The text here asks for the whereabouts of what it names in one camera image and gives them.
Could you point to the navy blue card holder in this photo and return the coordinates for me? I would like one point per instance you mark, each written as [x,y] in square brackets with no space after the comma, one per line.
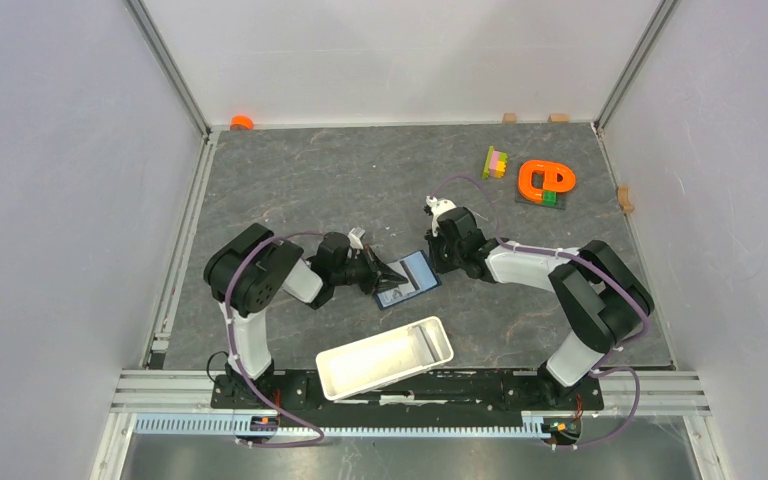
[421,278]

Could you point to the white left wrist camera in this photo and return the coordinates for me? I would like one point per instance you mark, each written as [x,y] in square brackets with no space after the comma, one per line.
[355,237]

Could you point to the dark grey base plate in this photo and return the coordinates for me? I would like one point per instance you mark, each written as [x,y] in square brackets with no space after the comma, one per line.
[561,204]

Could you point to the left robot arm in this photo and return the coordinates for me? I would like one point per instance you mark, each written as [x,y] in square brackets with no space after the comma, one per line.
[247,273]

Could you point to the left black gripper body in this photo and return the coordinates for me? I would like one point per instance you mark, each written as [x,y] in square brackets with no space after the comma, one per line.
[359,271]

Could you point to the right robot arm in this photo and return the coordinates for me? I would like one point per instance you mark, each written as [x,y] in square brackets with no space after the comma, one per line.
[604,302]

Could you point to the green lego brick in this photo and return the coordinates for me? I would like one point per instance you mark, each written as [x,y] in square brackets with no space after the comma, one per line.
[549,198]

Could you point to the orange marble run piece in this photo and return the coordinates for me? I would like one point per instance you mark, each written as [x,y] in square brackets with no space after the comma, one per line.
[535,176]

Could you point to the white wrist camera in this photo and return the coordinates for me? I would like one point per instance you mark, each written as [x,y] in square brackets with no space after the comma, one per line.
[435,208]
[355,237]

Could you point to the curved wooden piece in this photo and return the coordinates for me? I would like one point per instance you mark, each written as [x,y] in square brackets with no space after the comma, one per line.
[624,200]

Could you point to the white plastic tray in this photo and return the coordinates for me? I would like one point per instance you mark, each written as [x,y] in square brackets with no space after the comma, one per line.
[380,360]

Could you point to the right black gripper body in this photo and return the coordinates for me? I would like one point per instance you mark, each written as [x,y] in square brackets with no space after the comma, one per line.
[445,258]

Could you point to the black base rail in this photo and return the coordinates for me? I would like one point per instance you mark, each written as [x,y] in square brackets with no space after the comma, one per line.
[439,398]

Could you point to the right wooden block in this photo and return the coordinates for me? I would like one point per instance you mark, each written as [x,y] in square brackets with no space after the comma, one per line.
[558,118]

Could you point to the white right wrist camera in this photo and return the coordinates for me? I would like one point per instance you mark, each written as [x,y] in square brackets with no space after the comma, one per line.
[435,208]

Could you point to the orange round cap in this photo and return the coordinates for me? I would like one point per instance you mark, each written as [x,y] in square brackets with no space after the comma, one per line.
[241,122]

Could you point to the stack of silver cards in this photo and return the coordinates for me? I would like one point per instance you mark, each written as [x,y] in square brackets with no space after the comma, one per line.
[429,344]

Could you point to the pink green block stack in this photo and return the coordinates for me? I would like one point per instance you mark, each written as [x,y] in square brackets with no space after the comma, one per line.
[495,165]

